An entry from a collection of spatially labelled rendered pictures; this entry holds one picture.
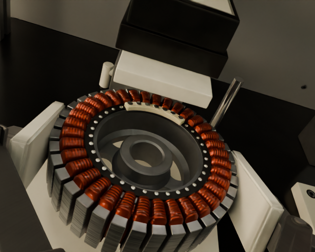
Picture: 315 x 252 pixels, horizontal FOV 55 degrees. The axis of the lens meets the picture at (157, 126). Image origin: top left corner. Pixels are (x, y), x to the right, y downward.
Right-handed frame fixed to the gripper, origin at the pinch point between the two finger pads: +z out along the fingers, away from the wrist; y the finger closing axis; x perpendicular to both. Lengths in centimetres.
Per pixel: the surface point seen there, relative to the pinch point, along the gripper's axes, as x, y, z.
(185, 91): 4.5, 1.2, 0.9
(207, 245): -5.9, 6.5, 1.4
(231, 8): 9.9, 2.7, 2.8
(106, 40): 4.5, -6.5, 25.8
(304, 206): -3.5, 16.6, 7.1
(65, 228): -6.3, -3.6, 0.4
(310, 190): -2.5, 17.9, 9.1
